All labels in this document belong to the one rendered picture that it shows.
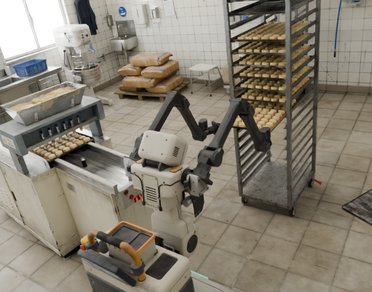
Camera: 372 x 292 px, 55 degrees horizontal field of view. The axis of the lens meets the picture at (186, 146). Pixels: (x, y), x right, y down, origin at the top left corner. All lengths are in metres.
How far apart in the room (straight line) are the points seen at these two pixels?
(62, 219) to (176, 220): 1.30
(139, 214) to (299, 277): 1.20
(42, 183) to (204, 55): 4.45
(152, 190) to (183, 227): 0.29
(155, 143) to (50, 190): 1.30
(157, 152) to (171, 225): 0.44
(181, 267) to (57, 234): 1.52
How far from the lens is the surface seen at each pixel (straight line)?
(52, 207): 2.96
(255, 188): 3.36
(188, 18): 6.65
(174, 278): 1.74
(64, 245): 3.16
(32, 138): 2.82
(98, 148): 2.82
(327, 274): 2.84
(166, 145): 1.75
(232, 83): 2.83
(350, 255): 2.99
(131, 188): 2.35
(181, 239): 2.00
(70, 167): 2.64
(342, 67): 5.88
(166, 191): 1.77
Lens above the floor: 2.05
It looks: 27 degrees down
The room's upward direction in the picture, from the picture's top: 9 degrees counter-clockwise
